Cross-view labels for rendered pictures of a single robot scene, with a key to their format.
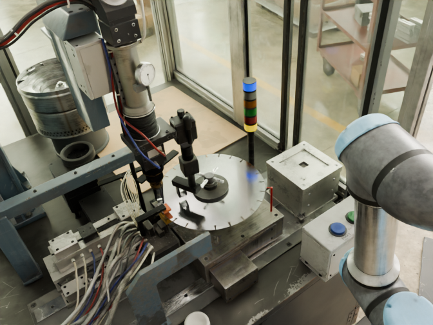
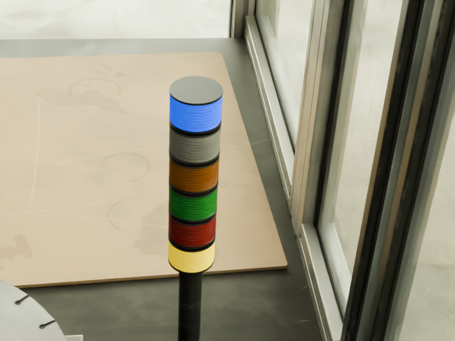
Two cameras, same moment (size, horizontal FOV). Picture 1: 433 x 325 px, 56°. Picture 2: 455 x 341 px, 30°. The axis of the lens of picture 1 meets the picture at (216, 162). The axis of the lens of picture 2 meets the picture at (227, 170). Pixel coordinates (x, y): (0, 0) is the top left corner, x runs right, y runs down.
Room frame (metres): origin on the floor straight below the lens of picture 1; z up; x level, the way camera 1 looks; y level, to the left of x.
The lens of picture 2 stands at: (0.60, -0.40, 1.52)
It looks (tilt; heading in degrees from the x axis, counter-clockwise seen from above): 36 degrees down; 23
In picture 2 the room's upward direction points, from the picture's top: 3 degrees clockwise
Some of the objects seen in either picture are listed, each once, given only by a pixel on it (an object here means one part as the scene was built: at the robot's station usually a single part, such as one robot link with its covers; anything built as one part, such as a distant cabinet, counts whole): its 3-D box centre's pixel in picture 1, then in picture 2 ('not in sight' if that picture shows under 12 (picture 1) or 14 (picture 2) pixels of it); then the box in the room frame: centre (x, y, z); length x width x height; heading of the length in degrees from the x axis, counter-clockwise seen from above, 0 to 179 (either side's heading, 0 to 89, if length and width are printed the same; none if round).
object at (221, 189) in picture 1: (210, 185); not in sight; (0.89, 0.03, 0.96); 0.11 x 0.11 x 0.03
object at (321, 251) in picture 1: (346, 231); not in sight; (0.78, -0.37, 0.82); 0.28 x 0.11 x 0.15; 121
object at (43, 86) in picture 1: (70, 111); not in sight; (1.46, 0.58, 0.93); 0.31 x 0.31 x 0.36
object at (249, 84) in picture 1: (249, 84); (196, 104); (1.15, -0.13, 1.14); 0.05 x 0.04 x 0.03; 31
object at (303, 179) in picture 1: (302, 180); not in sight; (1.02, -0.29, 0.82); 0.18 x 0.18 x 0.15; 31
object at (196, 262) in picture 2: (250, 125); (191, 246); (1.15, -0.13, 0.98); 0.05 x 0.04 x 0.03; 31
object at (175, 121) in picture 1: (185, 143); not in sight; (0.83, 0.07, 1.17); 0.06 x 0.05 x 0.20; 112
